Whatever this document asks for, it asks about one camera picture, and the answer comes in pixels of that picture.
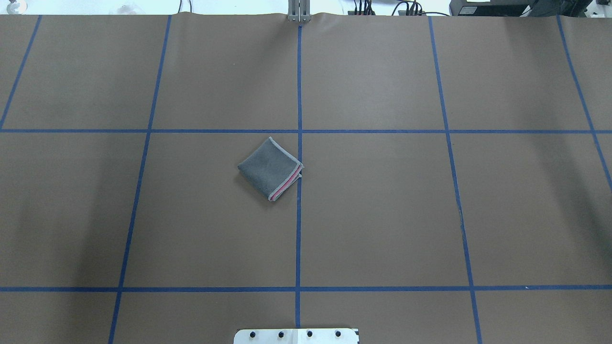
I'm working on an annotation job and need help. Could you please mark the pink and grey towel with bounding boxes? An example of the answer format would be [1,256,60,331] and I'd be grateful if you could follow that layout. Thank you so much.
[237,137,304,201]

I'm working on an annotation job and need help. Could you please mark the black box with label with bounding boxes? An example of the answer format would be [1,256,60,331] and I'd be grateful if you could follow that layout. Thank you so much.
[448,0,530,17]

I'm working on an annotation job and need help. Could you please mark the aluminium frame post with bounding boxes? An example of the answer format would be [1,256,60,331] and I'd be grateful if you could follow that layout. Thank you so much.
[287,0,312,24]

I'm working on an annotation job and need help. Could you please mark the white camera mast with base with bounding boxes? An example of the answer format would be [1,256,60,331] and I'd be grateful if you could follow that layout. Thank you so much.
[233,327,360,344]

